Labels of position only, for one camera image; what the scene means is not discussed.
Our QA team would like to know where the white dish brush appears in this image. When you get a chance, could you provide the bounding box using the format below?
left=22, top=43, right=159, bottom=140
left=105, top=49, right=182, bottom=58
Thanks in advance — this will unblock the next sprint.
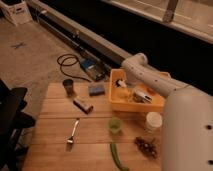
left=115, top=79, right=131, bottom=97

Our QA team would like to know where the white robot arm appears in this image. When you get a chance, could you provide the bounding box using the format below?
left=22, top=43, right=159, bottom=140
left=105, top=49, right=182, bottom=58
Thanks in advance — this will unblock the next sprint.
left=121, top=53, right=213, bottom=171

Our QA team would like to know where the orange object in tray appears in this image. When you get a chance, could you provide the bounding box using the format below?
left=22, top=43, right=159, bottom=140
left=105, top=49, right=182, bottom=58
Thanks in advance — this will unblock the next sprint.
left=147, top=87, right=155, bottom=93

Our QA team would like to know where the yellow plastic tray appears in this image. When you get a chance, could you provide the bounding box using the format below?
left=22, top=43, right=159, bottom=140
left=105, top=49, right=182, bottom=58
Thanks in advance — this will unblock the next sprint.
left=109, top=69, right=165, bottom=113

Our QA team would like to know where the white plastic cup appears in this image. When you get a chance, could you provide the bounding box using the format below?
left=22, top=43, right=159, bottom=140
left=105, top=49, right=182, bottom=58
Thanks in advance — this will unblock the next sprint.
left=145, top=112, right=162, bottom=131

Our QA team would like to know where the green plastic cup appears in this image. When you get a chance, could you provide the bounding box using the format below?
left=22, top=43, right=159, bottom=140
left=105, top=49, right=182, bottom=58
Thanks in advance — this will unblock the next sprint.
left=108, top=117, right=122, bottom=134

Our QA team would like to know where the blue sponge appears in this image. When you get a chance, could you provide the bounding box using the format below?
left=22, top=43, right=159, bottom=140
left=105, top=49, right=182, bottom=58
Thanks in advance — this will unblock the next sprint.
left=88, top=84, right=105, bottom=96

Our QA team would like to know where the blue electronic box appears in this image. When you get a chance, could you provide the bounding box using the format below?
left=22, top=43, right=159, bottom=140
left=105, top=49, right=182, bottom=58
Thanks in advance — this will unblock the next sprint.
left=80, top=59, right=106, bottom=82

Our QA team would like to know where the dark grape bunch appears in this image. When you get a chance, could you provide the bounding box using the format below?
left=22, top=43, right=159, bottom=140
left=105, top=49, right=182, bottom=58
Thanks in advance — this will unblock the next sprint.
left=134, top=137, right=158, bottom=159

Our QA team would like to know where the brown rectangular block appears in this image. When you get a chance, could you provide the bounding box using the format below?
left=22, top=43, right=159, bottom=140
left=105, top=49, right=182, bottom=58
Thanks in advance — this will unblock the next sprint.
left=73, top=98, right=93, bottom=114

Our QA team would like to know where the dark metal cup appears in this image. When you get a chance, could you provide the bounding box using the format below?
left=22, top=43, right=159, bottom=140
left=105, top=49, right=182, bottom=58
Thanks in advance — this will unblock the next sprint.
left=62, top=79, right=74, bottom=96

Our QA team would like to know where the silver metal fork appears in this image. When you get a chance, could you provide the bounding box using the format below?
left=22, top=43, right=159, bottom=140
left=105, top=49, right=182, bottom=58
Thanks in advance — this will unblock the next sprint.
left=67, top=118, right=80, bottom=144

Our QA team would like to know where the black chair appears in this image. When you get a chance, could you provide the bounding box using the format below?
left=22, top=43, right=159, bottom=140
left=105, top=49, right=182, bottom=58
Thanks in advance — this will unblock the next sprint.
left=0, top=79, right=36, bottom=171

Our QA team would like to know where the white storage box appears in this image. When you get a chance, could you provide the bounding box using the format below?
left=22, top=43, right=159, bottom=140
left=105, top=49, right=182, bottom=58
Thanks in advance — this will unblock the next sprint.
left=0, top=0, right=32, bottom=26

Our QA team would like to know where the black cable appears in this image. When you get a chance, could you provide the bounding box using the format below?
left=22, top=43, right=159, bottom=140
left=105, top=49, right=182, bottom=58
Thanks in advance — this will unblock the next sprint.
left=56, top=53, right=93, bottom=83

